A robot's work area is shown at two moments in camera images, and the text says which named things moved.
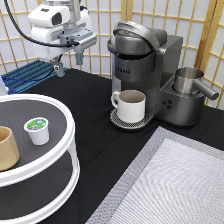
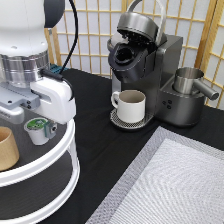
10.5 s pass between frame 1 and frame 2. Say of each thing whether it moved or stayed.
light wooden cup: stayed
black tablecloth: stayed
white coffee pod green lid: stayed
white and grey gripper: moved
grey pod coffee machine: moved
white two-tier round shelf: stayed
